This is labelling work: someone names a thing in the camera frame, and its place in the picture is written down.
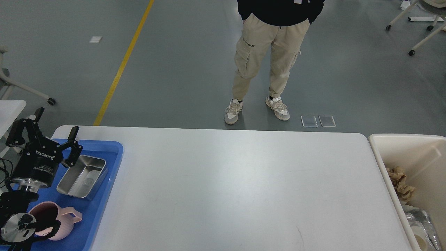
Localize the aluminium foil tray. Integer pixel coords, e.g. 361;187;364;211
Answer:
402;205;442;251

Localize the white side table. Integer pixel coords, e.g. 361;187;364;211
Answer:
0;100;26;138

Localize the clear floor plate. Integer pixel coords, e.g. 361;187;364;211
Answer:
301;115;318;128
318;115;336;127

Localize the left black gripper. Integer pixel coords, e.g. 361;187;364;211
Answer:
5;107;83;188

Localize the clear floor plate left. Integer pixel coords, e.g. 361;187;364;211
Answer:
301;115;318;128

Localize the blue plastic tray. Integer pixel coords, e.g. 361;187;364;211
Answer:
0;139;124;251

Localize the white paper on floor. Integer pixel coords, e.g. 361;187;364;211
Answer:
89;36;102;43

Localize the pink ribbed mug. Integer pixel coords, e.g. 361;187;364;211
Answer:
29;201;83;241

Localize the clear floor plate right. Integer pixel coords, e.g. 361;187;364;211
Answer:
318;115;336;127

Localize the square steel tray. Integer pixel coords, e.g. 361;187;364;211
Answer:
57;155;108;201

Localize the white rolling stand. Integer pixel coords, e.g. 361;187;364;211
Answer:
385;0;446;56

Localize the brown paper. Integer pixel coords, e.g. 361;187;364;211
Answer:
385;166;416;205

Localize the person in black top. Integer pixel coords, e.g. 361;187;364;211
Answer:
224;0;324;124

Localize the beige plastic bin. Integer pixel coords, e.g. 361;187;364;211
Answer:
368;134;446;251

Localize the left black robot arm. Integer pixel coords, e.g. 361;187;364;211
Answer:
1;107;83;251

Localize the office chair base left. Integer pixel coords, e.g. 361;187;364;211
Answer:
0;46;56;106

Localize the white paper cup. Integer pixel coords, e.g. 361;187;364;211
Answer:
411;224;430;251

